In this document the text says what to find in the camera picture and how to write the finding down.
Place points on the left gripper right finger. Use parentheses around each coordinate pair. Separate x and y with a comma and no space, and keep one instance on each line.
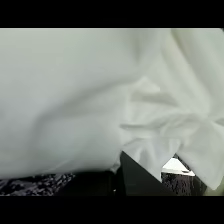
(140,181)

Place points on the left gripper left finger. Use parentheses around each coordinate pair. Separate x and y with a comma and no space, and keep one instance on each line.
(91,185)

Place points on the white shirt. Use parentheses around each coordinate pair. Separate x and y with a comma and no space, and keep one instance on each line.
(83,100)

